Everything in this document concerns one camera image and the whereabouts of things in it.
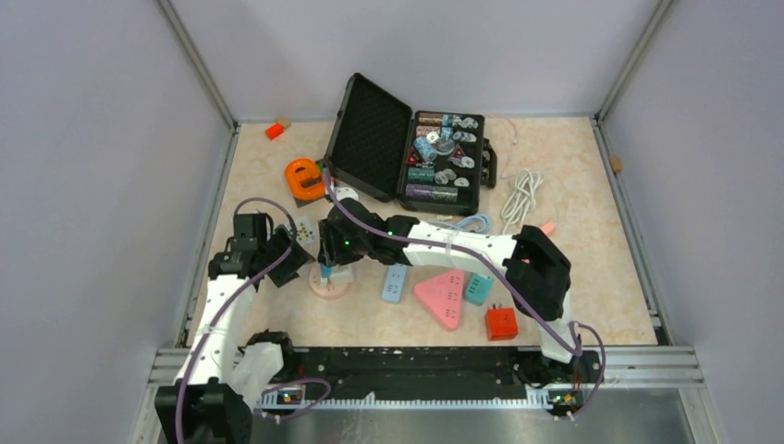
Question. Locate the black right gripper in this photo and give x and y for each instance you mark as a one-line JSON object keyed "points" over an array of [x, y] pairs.
{"points": [[330, 253]]}

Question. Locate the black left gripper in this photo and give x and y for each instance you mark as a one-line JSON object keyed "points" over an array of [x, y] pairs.
{"points": [[294, 259]]}

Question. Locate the light blue power strip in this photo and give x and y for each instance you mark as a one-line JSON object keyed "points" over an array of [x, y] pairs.
{"points": [[394, 284]]}

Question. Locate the pink triangular power strip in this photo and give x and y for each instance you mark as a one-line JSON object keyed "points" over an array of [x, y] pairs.
{"points": [[441, 297]]}

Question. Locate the teal power strip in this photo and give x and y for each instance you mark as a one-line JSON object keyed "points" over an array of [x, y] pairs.
{"points": [[477, 289]]}

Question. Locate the red cube socket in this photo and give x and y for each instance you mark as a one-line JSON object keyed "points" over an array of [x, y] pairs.
{"points": [[500, 323]]}

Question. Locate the small pink plug adapter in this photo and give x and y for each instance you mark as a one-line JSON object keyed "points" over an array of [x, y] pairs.
{"points": [[548, 228]]}

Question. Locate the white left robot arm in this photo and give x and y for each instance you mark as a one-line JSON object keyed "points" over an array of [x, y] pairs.
{"points": [[212, 396]]}

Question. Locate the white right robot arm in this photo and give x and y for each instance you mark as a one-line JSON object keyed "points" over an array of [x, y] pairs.
{"points": [[528, 264]]}

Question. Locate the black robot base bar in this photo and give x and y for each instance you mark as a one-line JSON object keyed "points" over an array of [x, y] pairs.
{"points": [[432, 373]]}

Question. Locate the white cube socket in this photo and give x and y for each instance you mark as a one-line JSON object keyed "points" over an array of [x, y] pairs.
{"points": [[341, 275]]}

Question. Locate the pink round plug base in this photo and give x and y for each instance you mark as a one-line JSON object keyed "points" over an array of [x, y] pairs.
{"points": [[323, 289]]}

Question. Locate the orange tape dispenser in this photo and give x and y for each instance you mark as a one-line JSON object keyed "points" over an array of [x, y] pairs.
{"points": [[304, 179]]}

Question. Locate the small red block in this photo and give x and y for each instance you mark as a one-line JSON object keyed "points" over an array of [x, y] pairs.
{"points": [[274, 131]]}

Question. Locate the black open carrying case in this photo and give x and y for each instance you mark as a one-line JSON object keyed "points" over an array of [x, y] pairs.
{"points": [[427, 161]]}

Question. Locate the small wooden block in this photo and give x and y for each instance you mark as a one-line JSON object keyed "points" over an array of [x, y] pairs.
{"points": [[283, 122]]}

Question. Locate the wooden block on rail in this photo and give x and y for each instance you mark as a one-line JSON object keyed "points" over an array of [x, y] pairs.
{"points": [[615, 164]]}

